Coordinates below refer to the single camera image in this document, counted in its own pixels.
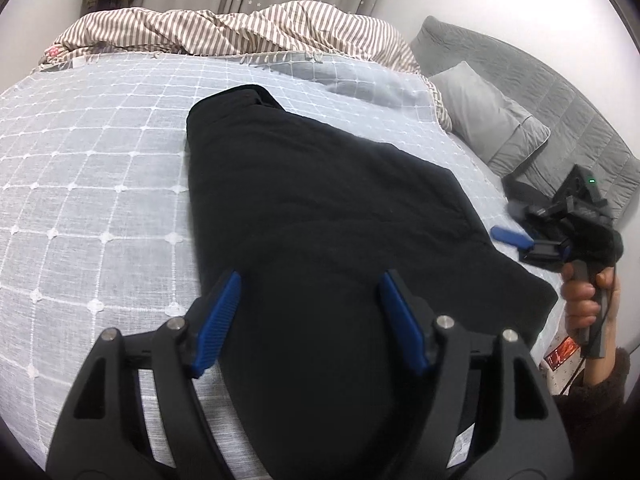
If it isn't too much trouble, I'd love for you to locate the grey quilted headboard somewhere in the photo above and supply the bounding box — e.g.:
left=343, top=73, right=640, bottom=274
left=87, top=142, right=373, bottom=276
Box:
left=410, top=16, right=639, bottom=221

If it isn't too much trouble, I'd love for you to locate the brown fuzzy right sleeve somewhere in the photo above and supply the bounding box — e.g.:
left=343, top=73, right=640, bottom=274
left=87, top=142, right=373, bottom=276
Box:
left=554, top=349, right=634, bottom=479

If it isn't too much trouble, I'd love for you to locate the light blue grid bedspread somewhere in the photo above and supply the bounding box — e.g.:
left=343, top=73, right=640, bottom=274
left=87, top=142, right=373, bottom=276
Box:
left=0, top=49, right=566, bottom=480

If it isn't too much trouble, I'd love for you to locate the person's right hand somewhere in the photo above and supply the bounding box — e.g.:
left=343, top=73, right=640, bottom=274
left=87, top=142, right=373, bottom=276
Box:
left=561, top=263, right=620, bottom=386

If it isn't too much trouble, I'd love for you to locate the large black coat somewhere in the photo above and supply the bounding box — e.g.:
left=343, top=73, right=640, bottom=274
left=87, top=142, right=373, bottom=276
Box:
left=186, top=86, right=558, bottom=479

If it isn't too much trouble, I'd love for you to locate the brown striped duvet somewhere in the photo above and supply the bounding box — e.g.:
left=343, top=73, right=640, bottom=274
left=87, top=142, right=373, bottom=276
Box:
left=38, top=0, right=454, bottom=131

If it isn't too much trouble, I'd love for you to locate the grey pillow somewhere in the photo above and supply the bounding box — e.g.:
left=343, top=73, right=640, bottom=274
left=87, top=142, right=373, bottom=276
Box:
left=431, top=62, right=551, bottom=177

